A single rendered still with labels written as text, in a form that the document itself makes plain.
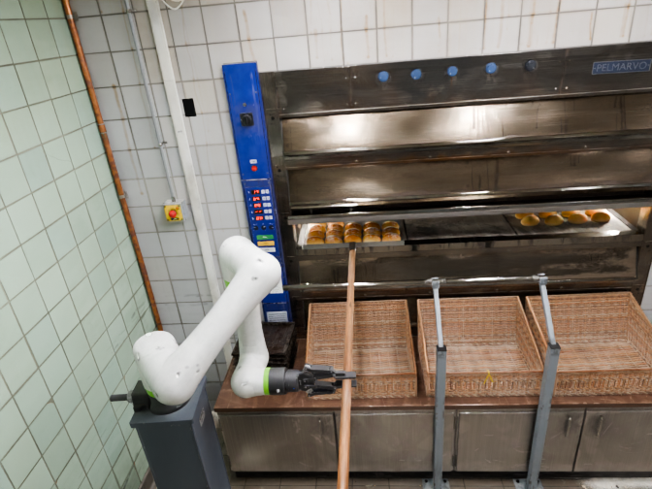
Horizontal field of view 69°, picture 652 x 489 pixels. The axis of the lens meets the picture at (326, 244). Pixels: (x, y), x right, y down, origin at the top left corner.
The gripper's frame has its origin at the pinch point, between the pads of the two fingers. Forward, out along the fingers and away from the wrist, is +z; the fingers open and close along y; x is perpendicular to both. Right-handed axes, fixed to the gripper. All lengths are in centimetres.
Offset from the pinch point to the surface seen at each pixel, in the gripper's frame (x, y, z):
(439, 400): -44, 53, 39
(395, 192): -102, -28, 24
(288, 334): -80, 41, -35
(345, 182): -105, -34, 0
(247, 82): -101, -86, -42
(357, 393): -54, 58, 1
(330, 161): -105, -46, -7
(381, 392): -54, 58, 13
